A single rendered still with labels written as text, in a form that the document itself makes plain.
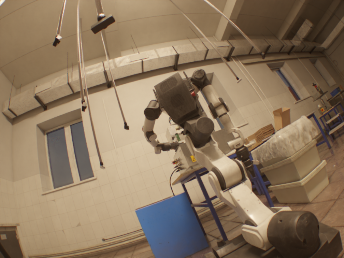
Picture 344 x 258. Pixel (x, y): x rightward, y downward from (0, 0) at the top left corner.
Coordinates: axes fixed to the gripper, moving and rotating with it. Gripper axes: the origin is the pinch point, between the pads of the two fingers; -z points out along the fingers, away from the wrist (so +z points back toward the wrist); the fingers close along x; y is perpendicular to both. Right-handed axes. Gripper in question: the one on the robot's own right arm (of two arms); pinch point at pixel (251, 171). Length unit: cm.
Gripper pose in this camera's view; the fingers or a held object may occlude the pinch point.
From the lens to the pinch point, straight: 124.8
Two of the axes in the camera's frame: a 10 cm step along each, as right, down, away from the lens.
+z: -4.4, -8.8, 1.8
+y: -8.6, 4.7, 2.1
